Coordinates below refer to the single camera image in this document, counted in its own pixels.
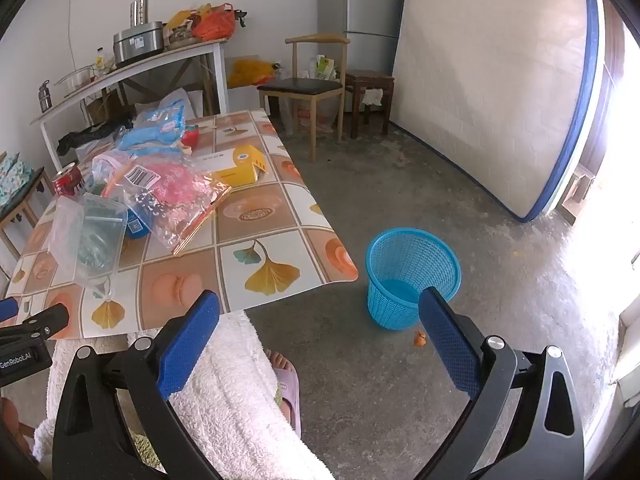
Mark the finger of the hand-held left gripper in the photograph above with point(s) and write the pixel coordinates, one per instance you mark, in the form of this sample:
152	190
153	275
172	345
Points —
45	321
7	310

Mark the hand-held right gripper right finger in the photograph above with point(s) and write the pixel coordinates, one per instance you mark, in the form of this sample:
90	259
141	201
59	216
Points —
450	345

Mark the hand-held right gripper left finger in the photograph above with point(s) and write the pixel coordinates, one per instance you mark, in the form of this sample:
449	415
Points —
190	345

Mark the clear plastic container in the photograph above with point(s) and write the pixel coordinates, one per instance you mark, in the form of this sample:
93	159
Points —
70	230

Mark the blue plastic waste basket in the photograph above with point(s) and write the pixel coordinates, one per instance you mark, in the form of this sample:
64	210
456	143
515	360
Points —
400	260

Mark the yellow white cardboard box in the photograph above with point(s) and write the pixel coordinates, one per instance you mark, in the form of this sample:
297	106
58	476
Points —
240	160

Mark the blue snack bag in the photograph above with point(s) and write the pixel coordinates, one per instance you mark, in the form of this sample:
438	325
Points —
155	127

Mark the person's left hand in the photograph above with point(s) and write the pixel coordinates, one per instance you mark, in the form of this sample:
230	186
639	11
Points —
10	420

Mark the white fluffy robe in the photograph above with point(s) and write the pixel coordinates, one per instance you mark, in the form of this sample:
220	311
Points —
235	400

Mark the wooden stool with dark seat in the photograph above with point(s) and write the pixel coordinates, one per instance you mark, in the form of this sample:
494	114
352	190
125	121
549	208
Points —
22	205

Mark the pink slipper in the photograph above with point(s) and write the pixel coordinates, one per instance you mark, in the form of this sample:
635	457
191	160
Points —
290	395

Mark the floral cushion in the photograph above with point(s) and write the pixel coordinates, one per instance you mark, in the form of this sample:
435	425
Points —
12	177

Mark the red soda can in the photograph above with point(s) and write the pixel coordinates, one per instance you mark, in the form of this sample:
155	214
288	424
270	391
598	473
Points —
67	180

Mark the patterned tablecloth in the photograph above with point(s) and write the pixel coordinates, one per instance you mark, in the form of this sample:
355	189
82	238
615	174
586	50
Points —
280	230

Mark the pink clear ziplock packet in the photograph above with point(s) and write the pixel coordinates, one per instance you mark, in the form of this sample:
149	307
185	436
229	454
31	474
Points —
175	185

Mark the black cloth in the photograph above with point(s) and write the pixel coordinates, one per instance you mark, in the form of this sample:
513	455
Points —
85	136

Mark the red snack packet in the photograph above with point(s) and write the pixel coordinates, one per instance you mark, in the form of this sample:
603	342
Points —
191	135

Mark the metal water bottle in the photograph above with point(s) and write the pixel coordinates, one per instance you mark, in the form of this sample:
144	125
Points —
45	96

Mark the brown cardboard box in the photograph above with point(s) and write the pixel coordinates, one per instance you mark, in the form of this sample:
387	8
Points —
102	107

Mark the clear glass bowl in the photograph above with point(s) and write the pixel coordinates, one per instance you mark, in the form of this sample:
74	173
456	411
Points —
75	80

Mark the white sack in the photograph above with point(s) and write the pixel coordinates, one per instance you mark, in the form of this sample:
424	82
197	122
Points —
196	102

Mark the clear plastic bag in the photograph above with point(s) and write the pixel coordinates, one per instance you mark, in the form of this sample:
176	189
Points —
310	115

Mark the white cloth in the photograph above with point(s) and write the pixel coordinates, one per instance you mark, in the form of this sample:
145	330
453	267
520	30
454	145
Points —
372	96

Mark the white mattress with blue edge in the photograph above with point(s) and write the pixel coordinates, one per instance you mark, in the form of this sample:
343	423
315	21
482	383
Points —
490	85

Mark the white side table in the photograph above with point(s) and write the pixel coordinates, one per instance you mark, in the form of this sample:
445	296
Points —
150	62

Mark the large yellow bag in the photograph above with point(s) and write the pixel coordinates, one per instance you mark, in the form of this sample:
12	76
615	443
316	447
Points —
250	72

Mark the wooden chair with black seat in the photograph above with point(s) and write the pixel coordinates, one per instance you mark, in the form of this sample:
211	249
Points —
300	87

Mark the silver rice cooker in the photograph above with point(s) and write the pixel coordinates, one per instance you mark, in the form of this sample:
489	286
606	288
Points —
137	42

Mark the white green packet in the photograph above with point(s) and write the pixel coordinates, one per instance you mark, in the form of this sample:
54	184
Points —
325	67

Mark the stainless steel cup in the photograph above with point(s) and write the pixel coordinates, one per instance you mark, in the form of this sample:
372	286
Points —
140	12

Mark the orange plastic bag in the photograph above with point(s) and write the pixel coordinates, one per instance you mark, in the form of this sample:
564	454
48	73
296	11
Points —
215	22

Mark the yellow plastic bag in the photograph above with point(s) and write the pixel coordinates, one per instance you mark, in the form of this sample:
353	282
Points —
182	17

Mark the grey refrigerator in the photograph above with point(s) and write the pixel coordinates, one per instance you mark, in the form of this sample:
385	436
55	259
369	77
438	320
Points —
360	0

